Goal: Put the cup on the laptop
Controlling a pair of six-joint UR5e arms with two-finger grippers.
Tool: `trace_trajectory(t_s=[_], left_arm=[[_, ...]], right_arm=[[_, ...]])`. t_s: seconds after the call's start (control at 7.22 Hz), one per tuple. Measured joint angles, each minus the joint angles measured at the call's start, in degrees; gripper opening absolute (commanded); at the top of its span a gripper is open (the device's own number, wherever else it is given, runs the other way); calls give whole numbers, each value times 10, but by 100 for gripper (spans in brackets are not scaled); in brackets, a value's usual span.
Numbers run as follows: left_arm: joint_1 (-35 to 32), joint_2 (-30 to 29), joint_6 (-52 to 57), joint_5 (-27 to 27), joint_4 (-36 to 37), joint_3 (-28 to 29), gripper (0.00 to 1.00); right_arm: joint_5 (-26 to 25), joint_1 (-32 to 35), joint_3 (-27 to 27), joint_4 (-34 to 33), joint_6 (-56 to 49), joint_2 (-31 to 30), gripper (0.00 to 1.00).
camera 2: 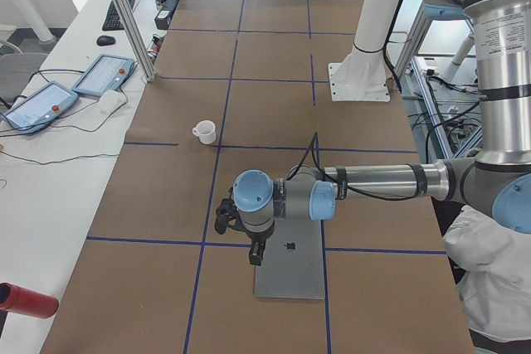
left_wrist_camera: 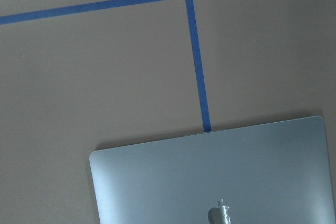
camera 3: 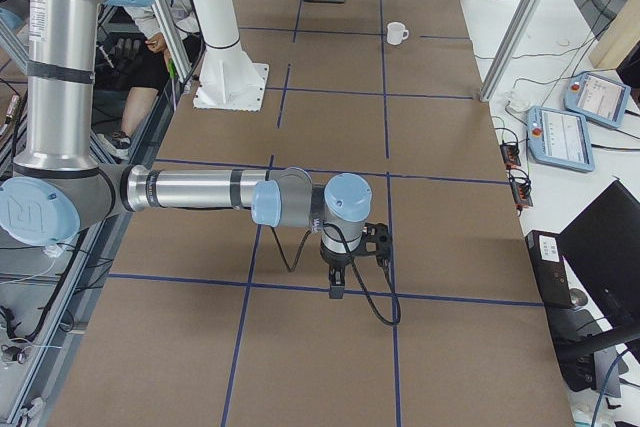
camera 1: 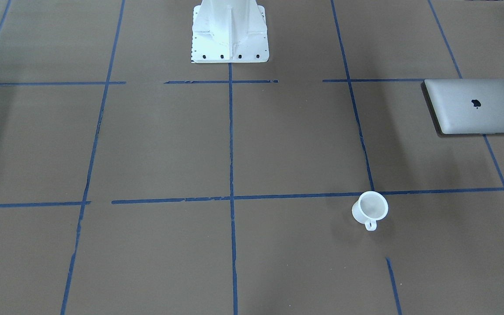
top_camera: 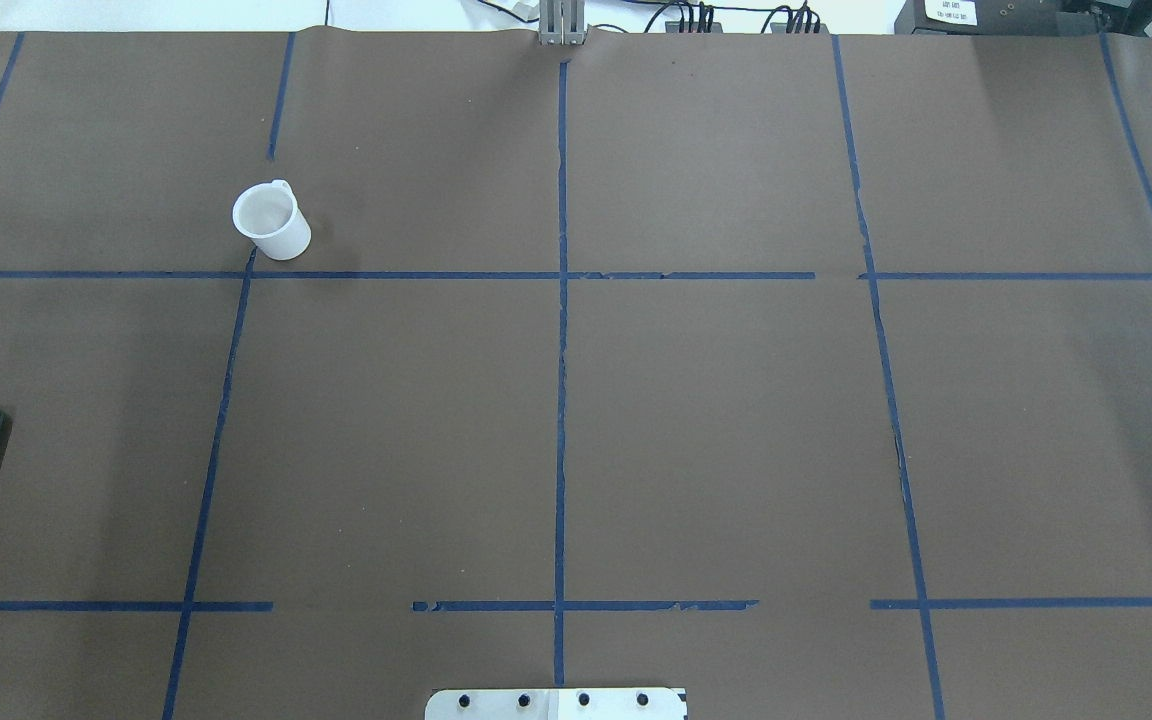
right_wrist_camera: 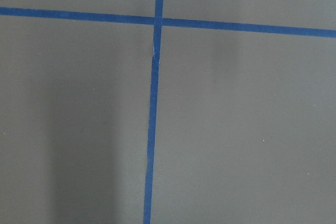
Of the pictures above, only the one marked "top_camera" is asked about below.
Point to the grey aluminium frame post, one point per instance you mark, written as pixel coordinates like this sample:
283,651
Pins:
562,22

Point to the black power strip left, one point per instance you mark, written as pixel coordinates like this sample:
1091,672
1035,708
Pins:
698,20

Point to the black power strip right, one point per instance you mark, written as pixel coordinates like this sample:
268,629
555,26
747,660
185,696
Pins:
802,20

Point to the black power strip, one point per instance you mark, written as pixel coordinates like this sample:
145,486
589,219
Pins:
802,20
698,20

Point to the black device with label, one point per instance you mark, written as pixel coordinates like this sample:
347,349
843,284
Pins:
992,18

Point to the white plastic cup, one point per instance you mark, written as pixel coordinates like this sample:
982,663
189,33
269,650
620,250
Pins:
269,215

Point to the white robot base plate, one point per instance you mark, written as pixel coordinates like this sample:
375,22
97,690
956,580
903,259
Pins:
559,703

